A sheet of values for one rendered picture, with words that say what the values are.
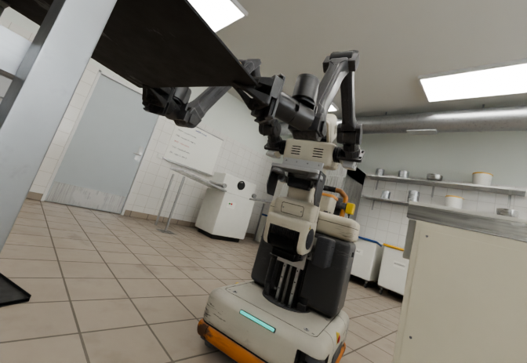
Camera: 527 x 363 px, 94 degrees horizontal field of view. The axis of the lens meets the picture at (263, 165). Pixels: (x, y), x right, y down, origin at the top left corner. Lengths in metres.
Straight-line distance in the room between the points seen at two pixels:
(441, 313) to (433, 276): 0.10
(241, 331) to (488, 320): 0.90
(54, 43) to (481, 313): 1.03
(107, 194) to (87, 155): 0.69
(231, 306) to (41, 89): 1.23
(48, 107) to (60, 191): 4.42
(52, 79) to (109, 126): 4.46
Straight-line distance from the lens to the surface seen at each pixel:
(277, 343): 1.28
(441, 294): 0.99
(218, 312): 1.41
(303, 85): 0.61
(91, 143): 4.66
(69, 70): 0.26
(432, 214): 1.01
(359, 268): 4.71
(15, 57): 0.28
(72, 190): 4.68
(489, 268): 0.98
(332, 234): 1.48
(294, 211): 1.28
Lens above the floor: 0.72
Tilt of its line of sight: 10 degrees up
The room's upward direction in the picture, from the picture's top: 16 degrees clockwise
